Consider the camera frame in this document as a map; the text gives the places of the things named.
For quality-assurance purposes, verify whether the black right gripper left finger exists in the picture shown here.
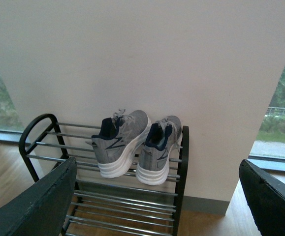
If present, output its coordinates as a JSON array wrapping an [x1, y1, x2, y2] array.
[[0, 157, 77, 236]]

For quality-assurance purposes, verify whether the black metal shoe rack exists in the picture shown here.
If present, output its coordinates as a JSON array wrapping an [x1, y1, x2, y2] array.
[[19, 114, 189, 236]]

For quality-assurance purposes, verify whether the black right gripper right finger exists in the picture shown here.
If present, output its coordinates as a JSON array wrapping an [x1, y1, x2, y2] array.
[[239, 159, 285, 236]]

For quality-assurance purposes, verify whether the grey sneaker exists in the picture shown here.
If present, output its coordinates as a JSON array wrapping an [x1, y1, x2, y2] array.
[[87, 109, 152, 178], [136, 116, 182, 186]]

